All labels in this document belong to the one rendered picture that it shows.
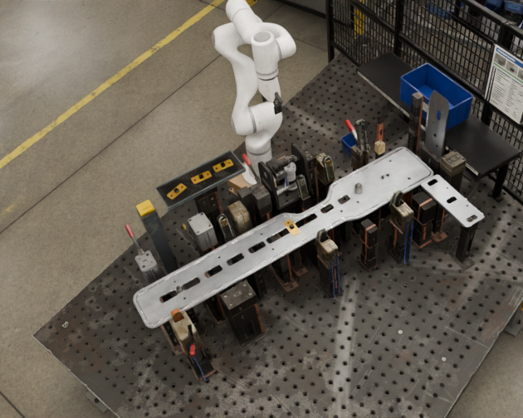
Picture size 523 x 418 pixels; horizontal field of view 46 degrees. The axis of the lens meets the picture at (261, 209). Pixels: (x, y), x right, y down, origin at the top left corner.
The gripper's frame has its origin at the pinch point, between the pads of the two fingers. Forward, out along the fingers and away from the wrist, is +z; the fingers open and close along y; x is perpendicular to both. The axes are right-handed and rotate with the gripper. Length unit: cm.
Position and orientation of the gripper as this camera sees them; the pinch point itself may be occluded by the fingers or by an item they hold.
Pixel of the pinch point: (271, 104)
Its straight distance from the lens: 242.2
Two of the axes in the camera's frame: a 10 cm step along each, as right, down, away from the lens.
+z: 1.2, 6.2, 7.7
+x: 8.6, -4.6, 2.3
